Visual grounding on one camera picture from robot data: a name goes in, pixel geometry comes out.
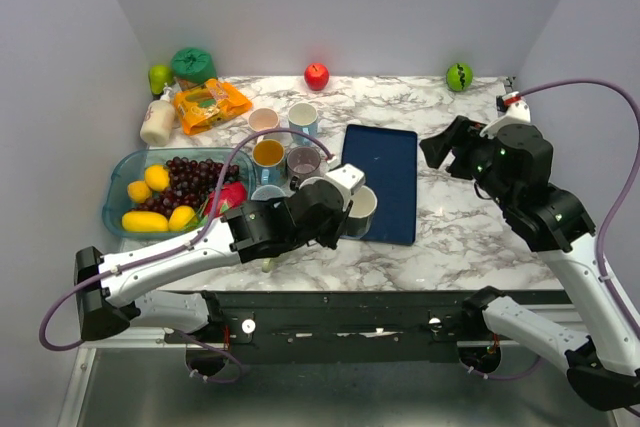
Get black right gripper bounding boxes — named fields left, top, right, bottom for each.
left=420, top=113, right=516, bottom=211

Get blue mug white base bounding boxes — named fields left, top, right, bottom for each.
left=299, top=176, right=323, bottom=190

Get dark grey-blue mug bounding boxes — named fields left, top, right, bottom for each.
left=342, top=186, right=378, bottom=238

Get purple mug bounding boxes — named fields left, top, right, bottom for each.
left=286, top=146, right=321, bottom=191

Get blue butterfly mug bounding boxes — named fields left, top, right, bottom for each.
left=252, top=139, right=287, bottom=186

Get light green mug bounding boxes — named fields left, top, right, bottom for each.
left=262, top=258, right=277, bottom=273

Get light blue hexagonal mug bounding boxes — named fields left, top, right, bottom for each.
left=287, top=103, right=319, bottom=146

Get pink mug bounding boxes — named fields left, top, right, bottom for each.
left=248, top=108, right=280, bottom=142

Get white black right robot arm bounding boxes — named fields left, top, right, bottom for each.
left=419, top=116, right=639, bottom=411

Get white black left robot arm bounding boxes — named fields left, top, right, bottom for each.
left=74, top=176, right=359, bottom=341

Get dark blue tray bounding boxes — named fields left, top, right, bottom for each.
left=342, top=124, right=418, bottom=246

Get green watermelon ball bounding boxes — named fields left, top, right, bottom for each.
left=445, top=62, right=474, bottom=92

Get red dragon fruit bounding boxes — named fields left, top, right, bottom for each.
left=195, top=181, right=248, bottom=226

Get dark purple grapes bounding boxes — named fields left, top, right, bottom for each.
left=129, top=156, right=223, bottom=218

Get red apple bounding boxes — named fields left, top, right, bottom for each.
left=303, top=63, right=330, bottom=91

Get orange snack bag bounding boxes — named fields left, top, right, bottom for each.
left=173, top=79, right=253, bottom=136

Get cream lotion bottle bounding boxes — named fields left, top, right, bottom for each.
left=140, top=84, right=176, bottom=147

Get clear blue plastic bowl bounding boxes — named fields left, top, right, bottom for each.
left=102, top=147, right=257, bottom=241

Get green wrapped cup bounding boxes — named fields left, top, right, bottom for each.
left=170, top=48, right=218, bottom=91

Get green pear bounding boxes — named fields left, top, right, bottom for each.
left=148, top=64, right=174, bottom=96

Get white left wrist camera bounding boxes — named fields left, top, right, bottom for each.
left=324, top=164, right=366, bottom=197

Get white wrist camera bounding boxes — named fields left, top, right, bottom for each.
left=480, top=91, right=531, bottom=138
left=324, top=164, right=366, bottom=197

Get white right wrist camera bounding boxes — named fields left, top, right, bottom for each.
left=480, top=91, right=531, bottom=138

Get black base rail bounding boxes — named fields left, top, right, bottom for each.
left=102, top=290, right=581, bottom=366

